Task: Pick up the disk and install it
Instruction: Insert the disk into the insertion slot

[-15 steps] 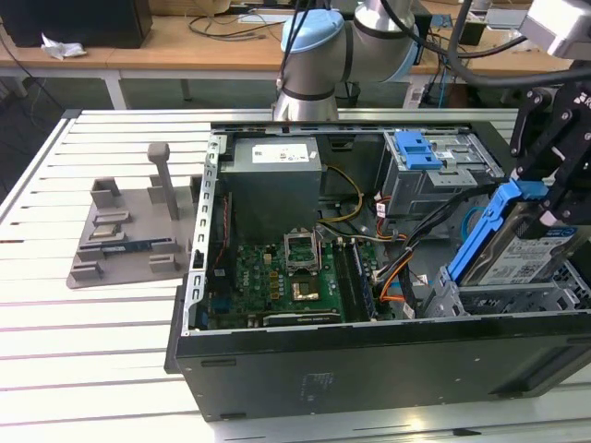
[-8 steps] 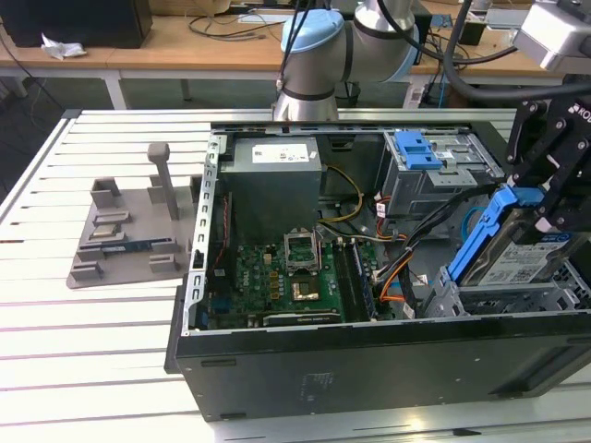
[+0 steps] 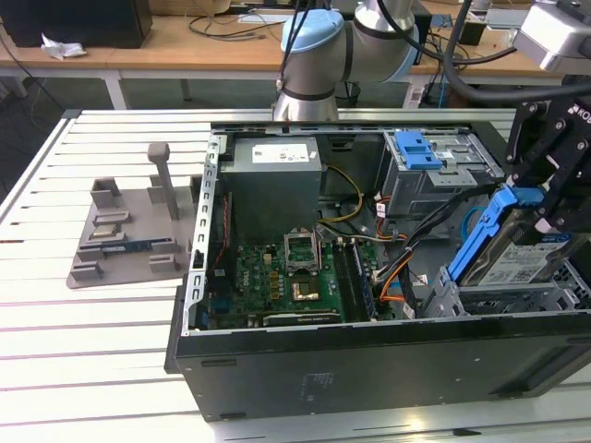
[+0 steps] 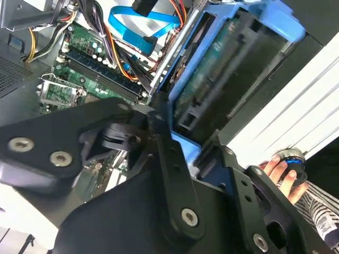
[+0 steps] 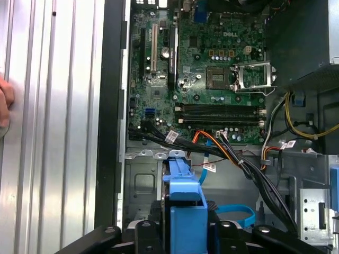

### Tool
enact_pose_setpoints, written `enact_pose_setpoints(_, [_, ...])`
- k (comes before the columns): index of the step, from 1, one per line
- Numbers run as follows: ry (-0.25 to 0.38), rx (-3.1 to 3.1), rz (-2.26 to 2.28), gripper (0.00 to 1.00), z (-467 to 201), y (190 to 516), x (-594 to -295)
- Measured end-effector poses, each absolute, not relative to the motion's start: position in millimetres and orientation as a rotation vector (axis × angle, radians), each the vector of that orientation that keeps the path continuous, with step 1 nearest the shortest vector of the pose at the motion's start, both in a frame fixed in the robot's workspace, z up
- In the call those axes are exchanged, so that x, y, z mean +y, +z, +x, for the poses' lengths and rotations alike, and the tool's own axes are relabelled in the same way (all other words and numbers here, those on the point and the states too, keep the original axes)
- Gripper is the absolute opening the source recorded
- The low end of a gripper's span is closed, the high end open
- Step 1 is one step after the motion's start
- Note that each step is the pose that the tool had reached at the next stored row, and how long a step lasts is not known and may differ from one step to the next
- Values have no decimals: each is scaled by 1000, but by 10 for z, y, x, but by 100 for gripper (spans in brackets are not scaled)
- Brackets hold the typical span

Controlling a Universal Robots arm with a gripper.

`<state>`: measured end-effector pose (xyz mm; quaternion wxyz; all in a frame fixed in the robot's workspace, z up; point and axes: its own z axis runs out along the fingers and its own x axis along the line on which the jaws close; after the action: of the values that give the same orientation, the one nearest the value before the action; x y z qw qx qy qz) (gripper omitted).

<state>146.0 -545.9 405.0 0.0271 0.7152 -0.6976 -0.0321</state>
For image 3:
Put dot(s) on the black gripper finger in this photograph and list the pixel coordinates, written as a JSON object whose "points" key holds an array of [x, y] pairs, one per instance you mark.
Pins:
{"points": [[572, 184], [526, 134]]}

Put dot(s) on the hard disk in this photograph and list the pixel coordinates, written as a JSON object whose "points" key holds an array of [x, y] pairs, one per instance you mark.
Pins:
{"points": [[517, 258]]}

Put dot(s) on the grey disk bay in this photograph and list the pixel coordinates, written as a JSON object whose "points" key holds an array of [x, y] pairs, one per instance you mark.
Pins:
{"points": [[489, 300]]}

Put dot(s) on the blue plastic cage latch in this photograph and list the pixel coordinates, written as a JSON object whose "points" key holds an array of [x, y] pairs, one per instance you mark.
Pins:
{"points": [[415, 152]]}

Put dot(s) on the small black box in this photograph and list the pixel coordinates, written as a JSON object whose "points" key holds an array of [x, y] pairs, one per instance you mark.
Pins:
{"points": [[471, 33]]}

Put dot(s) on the white power strip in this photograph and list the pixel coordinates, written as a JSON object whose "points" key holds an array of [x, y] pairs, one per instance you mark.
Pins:
{"points": [[415, 96]]}

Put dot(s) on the silver flat box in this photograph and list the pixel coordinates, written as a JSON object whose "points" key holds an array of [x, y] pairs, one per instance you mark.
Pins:
{"points": [[501, 17]]}

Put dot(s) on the grey optical drive cage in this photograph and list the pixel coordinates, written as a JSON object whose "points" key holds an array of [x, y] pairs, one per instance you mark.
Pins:
{"points": [[415, 194]]}

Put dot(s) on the black computer tower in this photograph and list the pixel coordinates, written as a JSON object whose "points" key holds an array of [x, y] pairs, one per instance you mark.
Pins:
{"points": [[425, 27]]}

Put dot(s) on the black waste bin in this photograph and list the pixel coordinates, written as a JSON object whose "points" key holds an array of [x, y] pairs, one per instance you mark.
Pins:
{"points": [[347, 94]]}

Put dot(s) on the black plastic case latch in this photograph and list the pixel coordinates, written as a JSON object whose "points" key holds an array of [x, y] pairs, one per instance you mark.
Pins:
{"points": [[341, 143]]}

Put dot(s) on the installed RAM stick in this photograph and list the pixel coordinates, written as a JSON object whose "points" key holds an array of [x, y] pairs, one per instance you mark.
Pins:
{"points": [[365, 281]]}

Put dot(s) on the black RAM slot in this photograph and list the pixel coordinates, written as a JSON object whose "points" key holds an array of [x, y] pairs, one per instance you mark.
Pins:
{"points": [[344, 281]]}

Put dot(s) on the grey power supply unit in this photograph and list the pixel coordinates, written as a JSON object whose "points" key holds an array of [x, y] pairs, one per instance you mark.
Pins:
{"points": [[272, 198]]}

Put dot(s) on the black open PC case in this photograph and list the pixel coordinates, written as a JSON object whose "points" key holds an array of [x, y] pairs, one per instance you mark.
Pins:
{"points": [[369, 369]]}

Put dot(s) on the graphics card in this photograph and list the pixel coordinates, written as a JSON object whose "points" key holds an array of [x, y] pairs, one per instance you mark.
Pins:
{"points": [[300, 319]]}

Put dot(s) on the green motherboard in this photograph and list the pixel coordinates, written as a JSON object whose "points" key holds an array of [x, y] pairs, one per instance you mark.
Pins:
{"points": [[258, 277]]}

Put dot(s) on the black case fan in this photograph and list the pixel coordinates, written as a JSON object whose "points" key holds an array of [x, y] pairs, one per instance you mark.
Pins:
{"points": [[231, 263]]}

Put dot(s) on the wooden desk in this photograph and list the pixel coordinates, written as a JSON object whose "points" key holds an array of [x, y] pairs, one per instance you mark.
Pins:
{"points": [[184, 55]]}

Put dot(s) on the grey parts rack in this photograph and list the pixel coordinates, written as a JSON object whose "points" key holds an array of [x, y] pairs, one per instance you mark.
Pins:
{"points": [[134, 240]]}

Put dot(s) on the blue RAM stick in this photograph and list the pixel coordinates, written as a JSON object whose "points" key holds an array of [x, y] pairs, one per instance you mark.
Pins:
{"points": [[127, 248]]}

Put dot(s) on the CPU chip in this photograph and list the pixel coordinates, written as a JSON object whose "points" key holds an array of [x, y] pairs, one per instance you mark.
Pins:
{"points": [[106, 232]]}

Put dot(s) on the large black box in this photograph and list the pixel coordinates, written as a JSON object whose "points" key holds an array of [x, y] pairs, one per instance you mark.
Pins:
{"points": [[74, 20]]}

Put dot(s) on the crumpled white paper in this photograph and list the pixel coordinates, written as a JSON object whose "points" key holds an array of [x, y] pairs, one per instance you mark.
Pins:
{"points": [[62, 48]]}

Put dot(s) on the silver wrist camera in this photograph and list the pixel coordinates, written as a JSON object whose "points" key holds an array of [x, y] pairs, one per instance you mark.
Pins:
{"points": [[554, 32]]}

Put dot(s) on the CPU socket metal frame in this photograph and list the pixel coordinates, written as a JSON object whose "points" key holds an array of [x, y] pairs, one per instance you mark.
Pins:
{"points": [[302, 258]]}

